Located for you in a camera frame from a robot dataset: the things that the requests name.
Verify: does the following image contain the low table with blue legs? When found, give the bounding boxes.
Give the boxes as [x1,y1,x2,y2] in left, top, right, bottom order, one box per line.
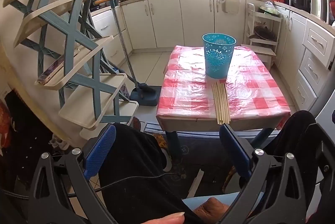
[160,117,286,159]

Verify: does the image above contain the blue perforated plastic cup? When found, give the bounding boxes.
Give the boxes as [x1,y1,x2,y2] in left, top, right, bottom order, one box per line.
[202,33,237,79]

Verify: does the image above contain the cream kitchen base cabinets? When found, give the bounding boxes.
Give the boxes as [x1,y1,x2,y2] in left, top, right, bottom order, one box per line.
[89,0,335,115]

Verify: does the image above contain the white step shelf rack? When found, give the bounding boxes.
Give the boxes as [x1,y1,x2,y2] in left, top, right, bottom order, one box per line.
[245,3,282,68]

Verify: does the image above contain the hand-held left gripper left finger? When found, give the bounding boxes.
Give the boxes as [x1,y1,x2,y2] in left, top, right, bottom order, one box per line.
[26,124,117,224]

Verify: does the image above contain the black pan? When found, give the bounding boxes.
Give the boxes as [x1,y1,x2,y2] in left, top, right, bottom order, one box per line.
[253,27,276,41]

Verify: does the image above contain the bag of green vegetables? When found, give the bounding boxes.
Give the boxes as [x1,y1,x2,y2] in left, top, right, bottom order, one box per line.
[259,1,280,17]

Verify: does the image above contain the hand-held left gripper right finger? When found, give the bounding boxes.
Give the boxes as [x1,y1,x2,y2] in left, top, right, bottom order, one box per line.
[219,123,313,224]

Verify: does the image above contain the blue and cream shelf rack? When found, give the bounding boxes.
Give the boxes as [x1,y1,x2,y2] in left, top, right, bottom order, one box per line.
[3,0,139,138]

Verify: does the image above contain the person's left hand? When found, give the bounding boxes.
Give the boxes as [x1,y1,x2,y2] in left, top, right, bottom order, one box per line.
[145,198,232,224]

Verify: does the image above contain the black cable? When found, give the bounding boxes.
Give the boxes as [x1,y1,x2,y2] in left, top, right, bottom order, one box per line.
[94,173,184,193]

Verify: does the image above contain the red white checkered tablecloth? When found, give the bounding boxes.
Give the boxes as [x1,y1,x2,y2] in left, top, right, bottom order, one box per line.
[156,45,291,130]

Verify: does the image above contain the person's black pants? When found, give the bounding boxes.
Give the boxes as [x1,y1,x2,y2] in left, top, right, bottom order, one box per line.
[98,110,317,224]

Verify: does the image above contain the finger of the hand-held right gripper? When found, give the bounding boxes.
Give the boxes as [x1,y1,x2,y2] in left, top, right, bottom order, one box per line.
[305,122,335,205]

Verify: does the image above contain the white hanging bin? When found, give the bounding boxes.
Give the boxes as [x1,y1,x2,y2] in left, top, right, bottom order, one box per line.
[219,0,241,15]

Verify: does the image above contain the dark cloth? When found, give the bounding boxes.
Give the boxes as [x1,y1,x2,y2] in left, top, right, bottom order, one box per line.
[0,91,87,188]

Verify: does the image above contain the bundle of wooden chopsticks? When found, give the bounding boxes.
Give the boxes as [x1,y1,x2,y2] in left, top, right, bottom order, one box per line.
[211,80,231,125]

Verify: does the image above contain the white kettle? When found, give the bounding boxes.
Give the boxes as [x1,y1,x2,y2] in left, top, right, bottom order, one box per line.
[310,0,323,19]

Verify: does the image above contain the blue long-handled dustpan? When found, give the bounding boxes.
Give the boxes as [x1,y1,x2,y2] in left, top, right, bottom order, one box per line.
[108,0,161,107]

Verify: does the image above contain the smartphone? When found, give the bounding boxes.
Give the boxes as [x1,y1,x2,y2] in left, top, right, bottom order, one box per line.
[37,53,79,84]

